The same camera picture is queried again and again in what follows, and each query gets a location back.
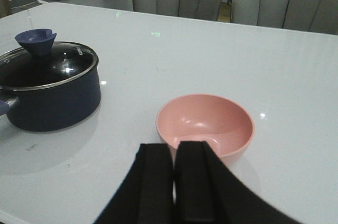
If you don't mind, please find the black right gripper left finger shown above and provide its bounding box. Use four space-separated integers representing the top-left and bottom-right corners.
95 143 174 223

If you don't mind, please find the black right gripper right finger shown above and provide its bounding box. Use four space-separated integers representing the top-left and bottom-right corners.
174 141 297 223

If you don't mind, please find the pink bowl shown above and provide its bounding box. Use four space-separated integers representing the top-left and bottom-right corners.
156 94 255 166

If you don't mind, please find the glass lid blue knob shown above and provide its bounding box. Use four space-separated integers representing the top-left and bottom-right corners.
0 28 99 91

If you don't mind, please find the dark blue saucepan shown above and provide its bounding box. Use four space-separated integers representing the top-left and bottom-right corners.
1 64 101 132

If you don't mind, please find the right grey chair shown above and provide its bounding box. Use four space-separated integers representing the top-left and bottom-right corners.
231 0 337 34

